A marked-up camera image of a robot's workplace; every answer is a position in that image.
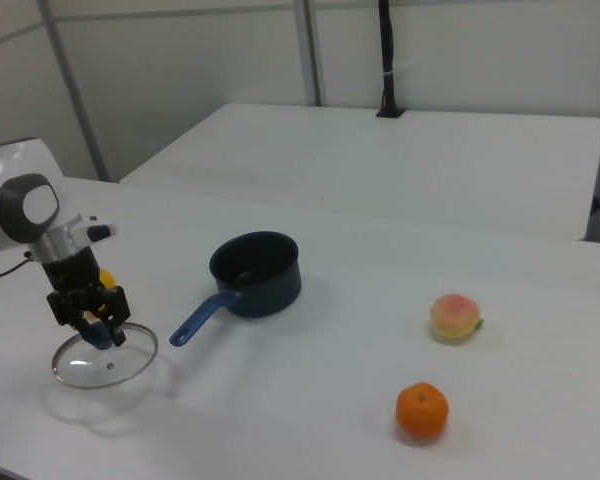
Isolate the orange mandarin fruit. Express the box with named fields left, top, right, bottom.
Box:
left=395, top=382, right=450, bottom=439

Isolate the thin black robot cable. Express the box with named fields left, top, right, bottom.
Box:
left=0, top=251, right=34, bottom=281

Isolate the black camera pole with base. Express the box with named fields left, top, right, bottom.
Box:
left=376, top=0, right=406, bottom=119

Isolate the yellow bell pepper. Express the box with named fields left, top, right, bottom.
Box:
left=82, top=268, right=120, bottom=325

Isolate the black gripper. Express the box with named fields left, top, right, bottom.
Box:
left=42, top=247, right=131, bottom=348

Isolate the pink yellow peach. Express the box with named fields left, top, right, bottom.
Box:
left=428, top=293, right=485, bottom=345

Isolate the grey partition corner post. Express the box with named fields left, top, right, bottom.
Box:
left=34, top=0, right=112, bottom=182

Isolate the glass lid with blue knob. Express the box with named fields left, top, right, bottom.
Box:
left=51, top=321, right=160, bottom=390

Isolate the dark blue saucepan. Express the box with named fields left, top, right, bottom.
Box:
left=168, top=230, right=303, bottom=348

